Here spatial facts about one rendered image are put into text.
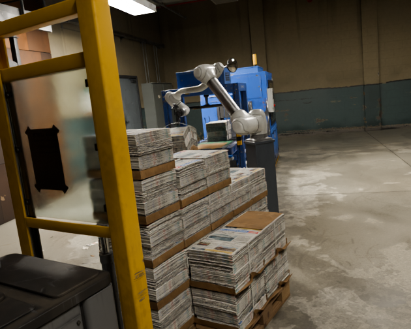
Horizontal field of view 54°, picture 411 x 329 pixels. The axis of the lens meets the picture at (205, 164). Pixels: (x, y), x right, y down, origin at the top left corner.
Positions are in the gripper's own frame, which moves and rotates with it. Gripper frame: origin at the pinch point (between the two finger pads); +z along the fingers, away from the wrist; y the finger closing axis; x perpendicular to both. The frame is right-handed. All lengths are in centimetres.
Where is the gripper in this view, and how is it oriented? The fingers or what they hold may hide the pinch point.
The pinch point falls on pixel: (173, 115)
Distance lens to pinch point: 379.5
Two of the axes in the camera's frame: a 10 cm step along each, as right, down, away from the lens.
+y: 1.5, 9.6, 2.3
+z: -2.3, 2.6, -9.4
